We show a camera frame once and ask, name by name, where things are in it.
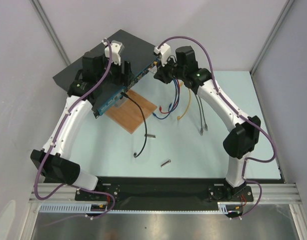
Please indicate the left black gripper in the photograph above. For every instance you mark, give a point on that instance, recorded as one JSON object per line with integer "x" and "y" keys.
{"x": 127, "y": 77}

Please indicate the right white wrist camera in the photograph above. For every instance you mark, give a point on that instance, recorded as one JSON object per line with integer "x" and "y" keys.
{"x": 163, "y": 52}

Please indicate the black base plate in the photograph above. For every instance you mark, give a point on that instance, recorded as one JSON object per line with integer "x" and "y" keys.
{"x": 131, "y": 191}

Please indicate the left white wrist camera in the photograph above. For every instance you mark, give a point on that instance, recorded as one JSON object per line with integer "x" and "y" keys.
{"x": 116, "y": 50}

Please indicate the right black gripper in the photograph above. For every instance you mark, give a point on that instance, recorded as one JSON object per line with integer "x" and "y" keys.
{"x": 162, "y": 73}

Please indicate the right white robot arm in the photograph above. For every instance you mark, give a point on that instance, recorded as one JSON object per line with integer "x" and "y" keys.
{"x": 243, "y": 133}

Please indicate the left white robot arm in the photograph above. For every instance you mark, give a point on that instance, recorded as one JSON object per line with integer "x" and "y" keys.
{"x": 53, "y": 159}

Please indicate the silver clip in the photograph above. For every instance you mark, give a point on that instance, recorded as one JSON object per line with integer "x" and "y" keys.
{"x": 152, "y": 70}

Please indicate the white cable duct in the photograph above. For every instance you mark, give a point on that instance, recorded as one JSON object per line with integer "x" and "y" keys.
{"x": 96, "y": 208}

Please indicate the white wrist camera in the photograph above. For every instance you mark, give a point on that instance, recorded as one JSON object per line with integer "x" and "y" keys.
{"x": 163, "y": 52}
{"x": 116, "y": 50}

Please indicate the wooden board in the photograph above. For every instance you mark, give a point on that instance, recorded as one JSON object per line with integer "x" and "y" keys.
{"x": 128, "y": 115}

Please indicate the dark grey network switch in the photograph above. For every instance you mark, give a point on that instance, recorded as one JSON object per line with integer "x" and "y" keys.
{"x": 92, "y": 69}

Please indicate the aluminium rail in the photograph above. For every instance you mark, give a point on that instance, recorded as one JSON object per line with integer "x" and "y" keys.
{"x": 271, "y": 193}

